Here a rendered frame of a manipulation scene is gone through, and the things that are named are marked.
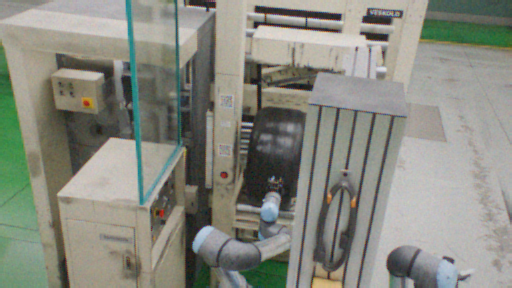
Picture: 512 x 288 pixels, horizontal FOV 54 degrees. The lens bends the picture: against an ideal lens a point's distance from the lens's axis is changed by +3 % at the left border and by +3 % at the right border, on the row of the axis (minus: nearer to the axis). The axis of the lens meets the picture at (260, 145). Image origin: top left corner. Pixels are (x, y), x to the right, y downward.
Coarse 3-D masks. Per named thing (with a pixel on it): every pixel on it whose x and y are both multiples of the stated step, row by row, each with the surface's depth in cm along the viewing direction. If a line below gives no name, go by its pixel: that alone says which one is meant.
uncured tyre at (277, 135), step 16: (272, 112) 260; (288, 112) 261; (256, 128) 253; (272, 128) 251; (288, 128) 251; (304, 128) 256; (256, 144) 249; (272, 144) 248; (288, 144) 247; (256, 160) 248; (272, 160) 247; (288, 160) 246; (256, 176) 250; (272, 176) 248; (288, 176) 247; (256, 192) 255; (288, 192) 252; (288, 208) 266
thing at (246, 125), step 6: (246, 114) 315; (246, 120) 317; (252, 120) 316; (246, 126) 305; (246, 132) 305; (240, 138) 323; (246, 138) 323; (240, 144) 312; (246, 144) 311; (240, 150) 313; (246, 150) 313; (240, 156) 315; (246, 156) 315; (240, 162) 316
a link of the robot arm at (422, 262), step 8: (416, 256) 180; (424, 256) 179; (432, 256) 180; (416, 264) 178; (424, 264) 177; (432, 264) 177; (440, 264) 176; (448, 264) 177; (408, 272) 180; (416, 272) 178; (424, 272) 177; (432, 272) 175; (440, 272) 174; (448, 272) 174; (456, 272) 178; (416, 280) 180; (424, 280) 177; (432, 280) 175; (440, 280) 174; (448, 280) 173; (456, 280) 181
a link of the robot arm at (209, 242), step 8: (200, 232) 189; (208, 232) 189; (216, 232) 189; (200, 240) 187; (208, 240) 186; (216, 240) 185; (224, 240) 185; (200, 248) 187; (208, 248) 185; (216, 248) 184; (208, 256) 186; (216, 256) 183; (208, 264) 193; (216, 264) 186; (216, 272) 200; (224, 272) 199; (232, 272) 202; (224, 280) 204; (232, 280) 205; (240, 280) 212
